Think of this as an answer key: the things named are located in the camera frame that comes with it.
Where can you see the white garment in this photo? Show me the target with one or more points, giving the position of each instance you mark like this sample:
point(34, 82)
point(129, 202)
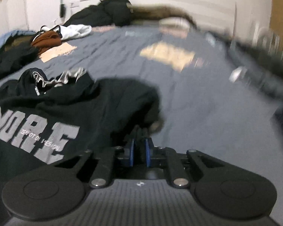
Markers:
point(73, 31)

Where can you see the black hoodie with grey print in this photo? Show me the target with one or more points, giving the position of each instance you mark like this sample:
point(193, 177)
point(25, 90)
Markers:
point(85, 108)

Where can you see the black jacket pile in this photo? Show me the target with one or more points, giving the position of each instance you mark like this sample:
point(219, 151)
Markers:
point(103, 11)

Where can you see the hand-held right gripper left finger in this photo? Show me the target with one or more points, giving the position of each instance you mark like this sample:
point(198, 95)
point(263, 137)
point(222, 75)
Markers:
point(132, 153)

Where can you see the black wall-hung device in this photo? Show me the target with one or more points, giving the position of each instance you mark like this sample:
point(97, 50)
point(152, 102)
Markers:
point(62, 7)

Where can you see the brown garment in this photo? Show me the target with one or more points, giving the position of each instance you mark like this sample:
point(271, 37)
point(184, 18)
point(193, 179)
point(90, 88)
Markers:
point(47, 40)

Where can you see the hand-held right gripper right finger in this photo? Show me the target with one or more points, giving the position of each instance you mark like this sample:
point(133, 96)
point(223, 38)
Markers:
point(148, 153)

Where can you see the white pillow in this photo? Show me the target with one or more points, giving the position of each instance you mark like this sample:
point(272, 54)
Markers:
point(173, 22)

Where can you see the wooden panel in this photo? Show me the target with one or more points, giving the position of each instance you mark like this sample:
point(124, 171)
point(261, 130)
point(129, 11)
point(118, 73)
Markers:
point(279, 14)

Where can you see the light blue cloth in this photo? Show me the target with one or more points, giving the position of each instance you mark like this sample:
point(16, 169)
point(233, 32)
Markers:
point(4, 36)

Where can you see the grey printed blanket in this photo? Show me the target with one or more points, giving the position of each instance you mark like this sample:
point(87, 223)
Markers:
point(136, 75)

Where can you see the brown furry cloth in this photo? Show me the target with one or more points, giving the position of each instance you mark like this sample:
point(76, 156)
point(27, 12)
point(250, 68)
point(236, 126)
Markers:
point(165, 10)

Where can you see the dark crumpled clothes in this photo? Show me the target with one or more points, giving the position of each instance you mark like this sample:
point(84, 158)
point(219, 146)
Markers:
point(11, 58)

